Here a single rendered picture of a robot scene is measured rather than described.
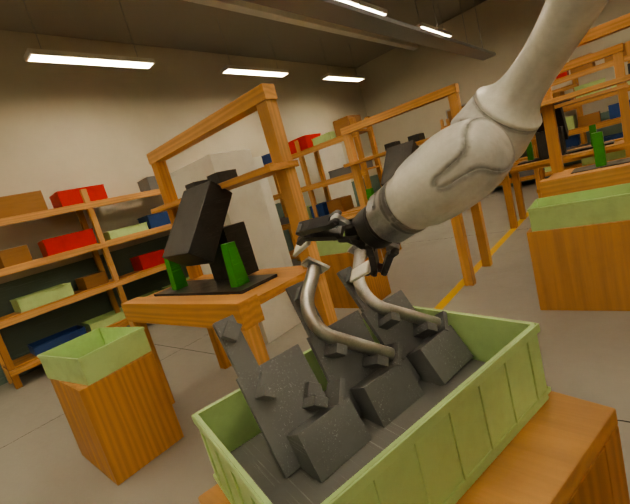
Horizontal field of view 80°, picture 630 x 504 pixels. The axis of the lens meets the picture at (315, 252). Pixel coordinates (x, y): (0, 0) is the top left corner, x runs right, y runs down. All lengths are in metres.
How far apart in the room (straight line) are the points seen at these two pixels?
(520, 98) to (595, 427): 0.61
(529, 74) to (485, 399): 0.52
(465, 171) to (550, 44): 0.17
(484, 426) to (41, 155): 6.60
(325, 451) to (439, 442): 0.21
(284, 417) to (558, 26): 0.73
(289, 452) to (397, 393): 0.25
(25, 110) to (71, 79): 0.88
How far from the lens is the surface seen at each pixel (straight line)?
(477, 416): 0.76
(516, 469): 0.82
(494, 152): 0.48
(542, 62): 0.58
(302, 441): 0.75
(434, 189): 0.49
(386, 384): 0.85
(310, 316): 0.78
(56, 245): 6.06
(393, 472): 0.63
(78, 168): 6.91
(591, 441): 0.88
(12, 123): 6.91
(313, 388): 0.80
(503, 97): 0.60
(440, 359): 0.93
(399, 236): 0.57
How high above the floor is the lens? 1.34
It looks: 9 degrees down
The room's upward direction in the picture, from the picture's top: 16 degrees counter-clockwise
